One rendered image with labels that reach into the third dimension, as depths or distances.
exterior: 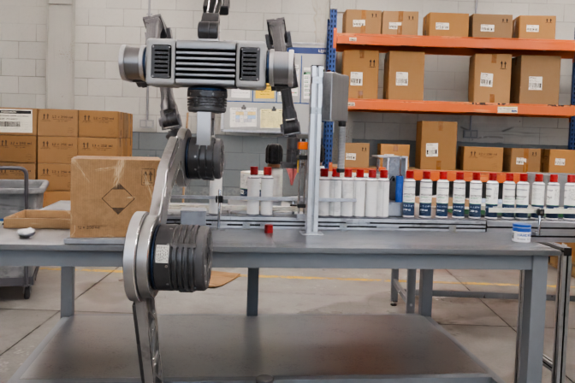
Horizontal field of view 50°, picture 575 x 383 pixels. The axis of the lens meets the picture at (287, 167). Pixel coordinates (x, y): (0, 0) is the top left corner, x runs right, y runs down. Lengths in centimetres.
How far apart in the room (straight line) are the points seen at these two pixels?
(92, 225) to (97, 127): 375
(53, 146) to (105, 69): 173
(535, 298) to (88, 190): 166
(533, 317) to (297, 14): 532
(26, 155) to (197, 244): 456
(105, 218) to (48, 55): 555
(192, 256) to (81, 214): 69
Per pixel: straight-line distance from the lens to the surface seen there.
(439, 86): 732
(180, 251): 162
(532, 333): 256
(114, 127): 590
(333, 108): 246
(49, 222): 257
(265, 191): 258
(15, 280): 473
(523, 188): 290
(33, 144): 607
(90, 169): 220
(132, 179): 220
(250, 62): 207
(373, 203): 266
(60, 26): 765
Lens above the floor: 122
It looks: 3 degrees down
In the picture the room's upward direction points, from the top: 2 degrees clockwise
